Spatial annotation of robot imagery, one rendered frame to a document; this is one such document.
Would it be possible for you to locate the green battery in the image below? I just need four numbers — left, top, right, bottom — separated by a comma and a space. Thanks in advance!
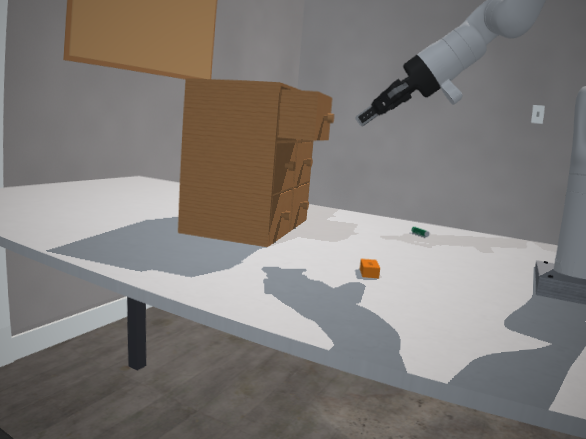
412, 227, 430, 237

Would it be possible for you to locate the orange 9v battery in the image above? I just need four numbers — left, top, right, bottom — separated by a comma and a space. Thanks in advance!
360, 259, 380, 279

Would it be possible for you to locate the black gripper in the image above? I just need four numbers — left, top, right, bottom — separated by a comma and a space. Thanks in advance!
355, 55, 441, 126

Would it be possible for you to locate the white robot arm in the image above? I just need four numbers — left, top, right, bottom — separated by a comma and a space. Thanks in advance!
417, 0, 586, 279

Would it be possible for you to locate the brown wooden drawer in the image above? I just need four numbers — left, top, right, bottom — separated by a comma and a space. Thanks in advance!
269, 189, 292, 243
277, 89, 334, 141
294, 142, 313, 184
291, 183, 309, 228
273, 141, 296, 191

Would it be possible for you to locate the brown wooden chest of drawers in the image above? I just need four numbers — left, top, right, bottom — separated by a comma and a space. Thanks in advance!
178, 78, 313, 247

